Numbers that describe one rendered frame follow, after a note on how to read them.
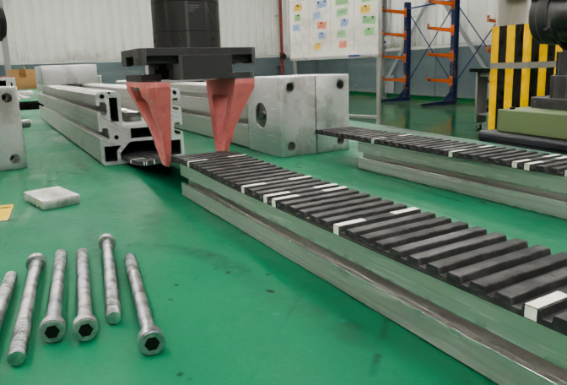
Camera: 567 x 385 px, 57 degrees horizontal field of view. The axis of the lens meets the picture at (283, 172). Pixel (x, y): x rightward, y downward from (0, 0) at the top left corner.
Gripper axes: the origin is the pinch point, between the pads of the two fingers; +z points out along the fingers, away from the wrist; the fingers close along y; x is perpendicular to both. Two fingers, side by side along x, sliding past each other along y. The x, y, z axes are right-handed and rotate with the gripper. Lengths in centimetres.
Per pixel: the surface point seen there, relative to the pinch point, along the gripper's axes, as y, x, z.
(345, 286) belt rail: 2.0, 25.7, 2.9
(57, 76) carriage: 2, -75, -7
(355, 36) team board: -372, -468, -41
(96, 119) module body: 4.8, -19.2, -2.1
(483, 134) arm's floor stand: -50, -10, 4
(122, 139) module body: 2.2, -18.4, 0.5
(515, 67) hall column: -289, -186, -3
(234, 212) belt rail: 1.9, 12.9, 2.2
